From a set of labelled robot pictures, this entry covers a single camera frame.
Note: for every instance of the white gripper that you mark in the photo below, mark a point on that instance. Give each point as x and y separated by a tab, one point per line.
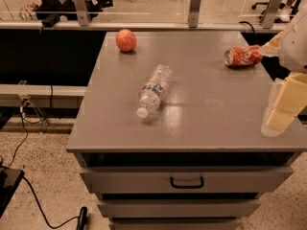
295	50

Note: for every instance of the clear plastic water bottle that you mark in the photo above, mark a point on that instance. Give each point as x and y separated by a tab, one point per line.
154	90

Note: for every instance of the crushed orange soda can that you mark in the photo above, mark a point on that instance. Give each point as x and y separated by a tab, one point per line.
242	56

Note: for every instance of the white sneaker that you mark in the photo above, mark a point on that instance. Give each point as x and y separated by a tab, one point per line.
283	14

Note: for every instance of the black office chair base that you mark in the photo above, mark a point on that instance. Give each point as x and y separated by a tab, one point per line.
265	2

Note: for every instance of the grey drawer cabinet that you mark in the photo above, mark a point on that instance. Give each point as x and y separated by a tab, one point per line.
208	125

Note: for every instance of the red apple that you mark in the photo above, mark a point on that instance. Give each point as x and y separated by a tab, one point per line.
125	40

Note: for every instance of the black power adapter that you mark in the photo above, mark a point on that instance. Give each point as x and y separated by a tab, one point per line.
51	20

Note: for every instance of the black box on floor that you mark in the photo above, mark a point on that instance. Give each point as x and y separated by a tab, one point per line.
9	181

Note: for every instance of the right metal railing post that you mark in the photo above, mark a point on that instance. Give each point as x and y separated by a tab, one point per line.
270	13

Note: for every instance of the metal railing post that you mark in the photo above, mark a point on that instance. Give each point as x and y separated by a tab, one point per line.
81	12
270	13
194	13

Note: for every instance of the middle metal railing post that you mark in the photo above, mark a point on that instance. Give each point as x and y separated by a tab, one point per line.
194	13

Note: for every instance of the black drawer handle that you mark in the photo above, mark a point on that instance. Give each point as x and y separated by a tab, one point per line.
187	184

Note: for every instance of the left metal railing post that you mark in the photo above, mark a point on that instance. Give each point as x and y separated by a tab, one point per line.
81	12

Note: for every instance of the wall outlet with plugs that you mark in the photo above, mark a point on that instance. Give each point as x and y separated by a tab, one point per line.
25	102

